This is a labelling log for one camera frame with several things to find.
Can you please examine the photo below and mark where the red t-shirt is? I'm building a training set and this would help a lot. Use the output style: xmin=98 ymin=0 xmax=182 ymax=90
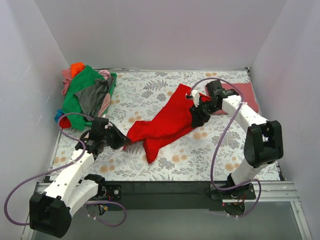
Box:
xmin=126 ymin=84 xmax=195 ymax=164

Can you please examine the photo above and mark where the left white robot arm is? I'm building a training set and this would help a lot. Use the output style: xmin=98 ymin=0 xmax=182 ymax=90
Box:
xmin=29 ymin=117 xmax=130 ymax=238

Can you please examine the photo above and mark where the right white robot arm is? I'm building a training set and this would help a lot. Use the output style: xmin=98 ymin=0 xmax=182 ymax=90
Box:
xmin=185 ymin=77 xmax=284 ymax=199

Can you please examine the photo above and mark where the green plastic basket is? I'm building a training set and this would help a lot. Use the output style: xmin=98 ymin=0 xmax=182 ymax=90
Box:
xmin=81 ymin=69 xmax=116 ymax=118

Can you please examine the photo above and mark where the folded pink t-shirt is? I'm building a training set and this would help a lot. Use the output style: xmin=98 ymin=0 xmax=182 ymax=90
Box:
xmin=214 ymin=82 xmax=260 ymax=116

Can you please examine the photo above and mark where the red garment in pile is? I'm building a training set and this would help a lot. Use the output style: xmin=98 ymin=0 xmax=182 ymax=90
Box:
xmin=59 ymin=116 xmax=72 ymax=129

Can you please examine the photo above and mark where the grey t-shirt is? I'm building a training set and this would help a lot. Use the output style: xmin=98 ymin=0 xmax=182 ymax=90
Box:
xmin=74 ymin=76 xmax=116 ymax=118

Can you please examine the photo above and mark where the blue t-shirt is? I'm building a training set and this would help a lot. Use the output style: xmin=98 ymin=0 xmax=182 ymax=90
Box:
xmin=54 ymin=109 xmax=65 ymax=123

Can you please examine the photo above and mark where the green t-shirt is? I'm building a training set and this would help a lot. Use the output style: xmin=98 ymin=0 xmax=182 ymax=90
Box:
xmin=62 ymin=65 xmax=111 ymax=131

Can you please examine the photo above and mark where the pink t-shirt in pile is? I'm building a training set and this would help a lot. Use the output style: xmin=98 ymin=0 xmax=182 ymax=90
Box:
xmin=61 ymin=68 xmax=74 ymax=96

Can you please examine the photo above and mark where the orange t-shirt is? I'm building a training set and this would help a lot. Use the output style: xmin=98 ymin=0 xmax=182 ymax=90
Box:
xmin=70 ymin=62 xmax=86 ymax=78

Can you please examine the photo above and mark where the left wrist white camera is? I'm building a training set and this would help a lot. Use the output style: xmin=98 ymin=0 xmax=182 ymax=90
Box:
xmin=104 ymin=122 xmax=113 ymax=129

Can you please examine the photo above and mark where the wrist white camera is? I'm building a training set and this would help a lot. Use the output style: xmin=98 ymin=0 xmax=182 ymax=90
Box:
xmin=104 ymin=122 xmax=113 ymax=129
xmin=185 ymin=90 xmax=200 ymax=107

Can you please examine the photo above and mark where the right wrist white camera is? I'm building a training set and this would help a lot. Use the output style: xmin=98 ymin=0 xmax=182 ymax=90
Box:
xmin=185 ymin=90 xmax=200 ymax=107

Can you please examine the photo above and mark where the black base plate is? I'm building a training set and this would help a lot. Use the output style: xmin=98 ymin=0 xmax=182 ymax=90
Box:
xmin=99 ymin=180 xmax=256 ymax=212

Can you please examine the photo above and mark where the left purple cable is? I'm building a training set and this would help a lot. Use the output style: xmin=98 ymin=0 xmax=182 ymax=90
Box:
xmin=3 ymin=112 xmax=127 ymax=228

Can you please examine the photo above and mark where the aluminium frame rail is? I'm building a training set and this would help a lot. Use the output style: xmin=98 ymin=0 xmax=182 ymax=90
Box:
xmin=35 ymin=179 xmax=298 ymax=204

